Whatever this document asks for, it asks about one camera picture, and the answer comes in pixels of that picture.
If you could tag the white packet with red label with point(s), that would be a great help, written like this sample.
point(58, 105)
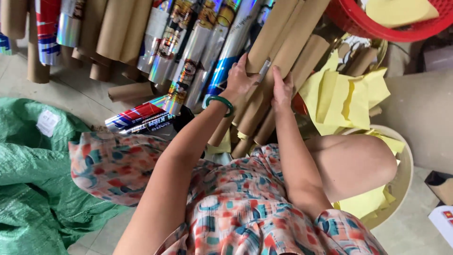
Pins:
point(442, 221)

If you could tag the green bangle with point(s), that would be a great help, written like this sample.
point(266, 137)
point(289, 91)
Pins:
point(220, 101)

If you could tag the row of holographic foil rolls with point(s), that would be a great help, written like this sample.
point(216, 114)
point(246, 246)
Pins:
point(191, 53)

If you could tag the person's floral dress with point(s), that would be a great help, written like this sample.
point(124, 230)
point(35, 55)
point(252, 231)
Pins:
point(240, 212)

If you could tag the white sack label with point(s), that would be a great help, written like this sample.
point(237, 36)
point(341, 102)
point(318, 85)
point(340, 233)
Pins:
point(47, 123)

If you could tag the yellow paper scrap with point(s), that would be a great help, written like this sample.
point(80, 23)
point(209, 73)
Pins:
point(221, 146)

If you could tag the brown cardboard box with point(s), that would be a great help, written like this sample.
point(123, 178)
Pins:
point(440, 186)

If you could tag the red blue striped foil roll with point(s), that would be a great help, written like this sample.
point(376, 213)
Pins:
point(138, 114)

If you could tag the person's left hand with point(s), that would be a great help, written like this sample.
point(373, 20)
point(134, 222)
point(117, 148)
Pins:
point(239, 83)

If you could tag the person's right hand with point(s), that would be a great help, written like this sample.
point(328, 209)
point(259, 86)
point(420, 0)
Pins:
point(282, 94)

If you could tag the person's leg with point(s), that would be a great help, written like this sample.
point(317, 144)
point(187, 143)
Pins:
point(354, 166)

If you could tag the heap of yellow paper sheets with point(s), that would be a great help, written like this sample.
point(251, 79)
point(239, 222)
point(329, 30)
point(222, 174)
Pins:
point(339, 102)

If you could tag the short brown cardboard tube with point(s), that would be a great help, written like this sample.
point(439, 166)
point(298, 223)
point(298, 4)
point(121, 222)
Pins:
point(131, 91)

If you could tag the row of brown paper rolls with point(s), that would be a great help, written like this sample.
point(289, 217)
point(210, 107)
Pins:
point(106, 32)

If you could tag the beige round plastic basin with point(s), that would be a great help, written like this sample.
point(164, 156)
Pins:
point(404, 184)

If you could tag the green woven sack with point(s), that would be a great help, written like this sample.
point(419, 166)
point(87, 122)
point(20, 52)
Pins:
point(35, 177)

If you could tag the yellow paper sheets in basin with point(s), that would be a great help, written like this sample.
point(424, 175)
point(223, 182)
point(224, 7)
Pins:
point(361, 204)

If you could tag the black printed foil roll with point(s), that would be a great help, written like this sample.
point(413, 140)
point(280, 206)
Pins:
point(155, 124)

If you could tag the yellow foam sheet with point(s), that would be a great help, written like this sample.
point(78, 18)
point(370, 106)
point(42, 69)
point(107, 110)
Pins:
point(396, 12)

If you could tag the red plastic basket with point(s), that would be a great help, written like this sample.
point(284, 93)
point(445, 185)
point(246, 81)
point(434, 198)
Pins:
point(354, 24)

